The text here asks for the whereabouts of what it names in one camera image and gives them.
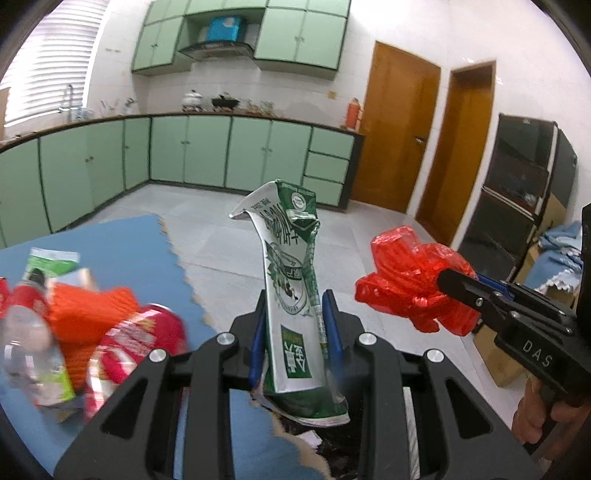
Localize green lower kitchen cabinets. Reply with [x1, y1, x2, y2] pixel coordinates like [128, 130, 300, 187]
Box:
[0, 113, 366, 250]

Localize metal faucet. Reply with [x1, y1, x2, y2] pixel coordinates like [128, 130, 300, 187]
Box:
[58, 84, 78, 114]

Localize black glass cabinet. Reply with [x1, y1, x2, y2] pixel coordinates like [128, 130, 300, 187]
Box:
[455, 113, 579, 289]

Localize range hood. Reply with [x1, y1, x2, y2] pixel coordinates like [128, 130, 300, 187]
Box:
[178, 41, 256, 62]

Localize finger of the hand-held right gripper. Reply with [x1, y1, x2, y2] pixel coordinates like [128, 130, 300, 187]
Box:
[475, 274, 513, 297]
[436, 269, 503, 325]

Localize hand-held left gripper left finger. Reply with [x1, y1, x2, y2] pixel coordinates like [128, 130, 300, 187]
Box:
[53, 289, 269, 480]

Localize brown board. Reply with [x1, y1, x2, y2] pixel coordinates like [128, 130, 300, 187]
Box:
[0, 88, 11, 140]

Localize person's right hand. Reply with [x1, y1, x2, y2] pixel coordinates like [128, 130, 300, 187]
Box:
[510, 378, 591, 459]

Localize clear plastic bottle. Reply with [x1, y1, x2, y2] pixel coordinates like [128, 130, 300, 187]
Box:
[0, 281, 77, 408]

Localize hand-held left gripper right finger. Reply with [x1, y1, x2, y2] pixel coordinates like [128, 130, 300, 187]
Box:
[322, 289, 541, 480]

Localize red thermos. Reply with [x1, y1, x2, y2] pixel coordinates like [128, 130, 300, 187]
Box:
[345, 97, 364, 131]

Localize red plastic bag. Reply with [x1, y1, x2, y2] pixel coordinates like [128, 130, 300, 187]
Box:
[355, 226, 481, 337]

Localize white window blinds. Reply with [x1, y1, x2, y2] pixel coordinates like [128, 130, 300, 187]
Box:
[0, 0, 117, 128]

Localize large green white milk carton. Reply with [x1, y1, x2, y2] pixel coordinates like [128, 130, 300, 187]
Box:
[229, 180, 351, 428]

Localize green upper kitchen cabinets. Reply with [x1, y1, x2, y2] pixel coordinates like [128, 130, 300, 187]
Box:
[130, 0, 352, 82]

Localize black wok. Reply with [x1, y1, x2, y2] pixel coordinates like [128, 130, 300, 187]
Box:
[211, 93, 241, 112]

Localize blue tablecloth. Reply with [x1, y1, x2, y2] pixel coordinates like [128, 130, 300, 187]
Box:
[0, 215, 334, 480]

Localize blue box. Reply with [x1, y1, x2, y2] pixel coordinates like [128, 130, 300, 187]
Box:
[205, 15, 246, 42]

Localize black bag trash bin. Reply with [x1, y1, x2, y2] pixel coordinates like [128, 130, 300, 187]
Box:
[277, 399, 370, 480]

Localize red snack packet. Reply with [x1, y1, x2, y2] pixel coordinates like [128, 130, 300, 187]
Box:
[84, 304, 188, 418]

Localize green kitchen cabinets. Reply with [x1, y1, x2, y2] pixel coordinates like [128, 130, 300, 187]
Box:
[130, 0, 352, 82]
[0, 113, 366, 250]

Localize wide wooden door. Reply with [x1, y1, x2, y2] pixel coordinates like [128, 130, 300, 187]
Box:
[351, 41, 442, 214]

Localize blue cloth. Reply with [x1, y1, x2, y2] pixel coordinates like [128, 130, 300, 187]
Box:
[525, 222, 585, 291]

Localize narrow wooden door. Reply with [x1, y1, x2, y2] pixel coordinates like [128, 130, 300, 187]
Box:
[416, 60, 498, 248]

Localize green white wrapper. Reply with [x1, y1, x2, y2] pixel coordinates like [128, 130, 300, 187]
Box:
[22, 248, 98, 292]

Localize orange mesh net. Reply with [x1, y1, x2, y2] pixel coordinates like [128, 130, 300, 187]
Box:
[45, 281, 145, 389]

